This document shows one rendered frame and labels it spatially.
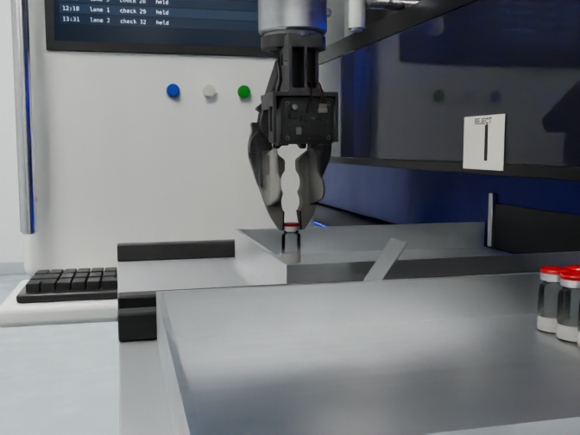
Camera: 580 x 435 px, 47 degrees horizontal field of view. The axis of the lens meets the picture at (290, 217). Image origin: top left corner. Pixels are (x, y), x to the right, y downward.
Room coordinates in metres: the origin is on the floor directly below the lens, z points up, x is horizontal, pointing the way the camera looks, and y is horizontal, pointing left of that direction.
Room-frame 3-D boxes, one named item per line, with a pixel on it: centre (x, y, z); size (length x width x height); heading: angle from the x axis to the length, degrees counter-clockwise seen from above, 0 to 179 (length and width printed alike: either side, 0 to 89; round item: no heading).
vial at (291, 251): (0.77, 0.00, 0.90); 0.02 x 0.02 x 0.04
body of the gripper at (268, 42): (0.74, -0.01, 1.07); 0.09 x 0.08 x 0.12; 14
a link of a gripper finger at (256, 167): (0.76, 0.02, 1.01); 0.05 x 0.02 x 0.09; 104
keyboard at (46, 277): (1.00, 0.19, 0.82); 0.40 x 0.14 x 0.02; 103
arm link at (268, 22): (0.75, -0.01, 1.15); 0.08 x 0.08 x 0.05
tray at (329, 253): (0.73, -0.13, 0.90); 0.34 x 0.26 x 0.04; 104
